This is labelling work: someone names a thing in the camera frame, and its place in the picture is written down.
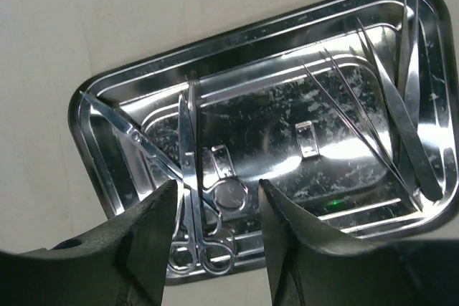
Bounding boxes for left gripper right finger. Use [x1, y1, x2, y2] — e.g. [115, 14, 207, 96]
[258, 179, 458, 305]

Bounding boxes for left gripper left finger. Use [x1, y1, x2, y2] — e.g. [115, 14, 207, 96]
[1, 181, 178, 305]

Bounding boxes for steel scissors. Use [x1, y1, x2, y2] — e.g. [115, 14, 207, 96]
[80, 91, 197, 275]

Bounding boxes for steel hemostat clamp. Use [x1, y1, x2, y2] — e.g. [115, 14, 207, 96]
[178, 80, 235, 277]

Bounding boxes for thin steel probe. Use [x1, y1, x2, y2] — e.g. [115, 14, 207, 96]
[299, 47, 420, 210]

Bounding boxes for steel instrument tray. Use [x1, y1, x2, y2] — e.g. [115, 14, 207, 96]
[68, 0, 458, 272]

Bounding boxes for steel forceps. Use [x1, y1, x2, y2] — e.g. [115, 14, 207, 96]
[397, 0, 420, 130]
[356, 18, 443, 202]

